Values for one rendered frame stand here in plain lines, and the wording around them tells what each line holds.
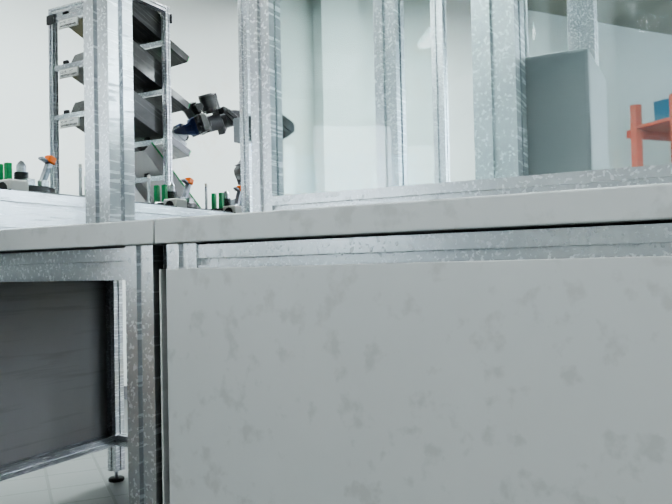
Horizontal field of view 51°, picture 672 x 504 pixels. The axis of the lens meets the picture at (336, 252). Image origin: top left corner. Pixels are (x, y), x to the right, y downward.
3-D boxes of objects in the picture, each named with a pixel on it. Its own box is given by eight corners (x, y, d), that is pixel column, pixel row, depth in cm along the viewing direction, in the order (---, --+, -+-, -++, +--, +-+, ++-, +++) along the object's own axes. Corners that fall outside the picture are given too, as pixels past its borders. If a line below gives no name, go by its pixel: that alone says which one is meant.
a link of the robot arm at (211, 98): (228, 124, 260) (219, 92, 258) (241, 120, 254) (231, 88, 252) (203, 131, 253) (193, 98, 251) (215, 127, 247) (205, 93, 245)
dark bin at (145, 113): (164, 161, 245) (171, 143, 248) (189, 156, 237) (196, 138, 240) (99, 115, 225) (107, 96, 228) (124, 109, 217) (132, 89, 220)
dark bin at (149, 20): (163, 69, 246) (169, 52, 248) (187, 62, 238) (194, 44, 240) (98, 16, 226) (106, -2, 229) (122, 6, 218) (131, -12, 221)
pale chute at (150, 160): (168, 218, 246) (175, 210, 249) (193, 216, 238) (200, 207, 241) (119, 155, 231) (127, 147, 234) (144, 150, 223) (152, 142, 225)
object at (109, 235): (113, 265, 279) (113, 258, 279) (485, 254, 208) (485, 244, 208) (-368, 269, 154) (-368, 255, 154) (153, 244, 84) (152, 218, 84)
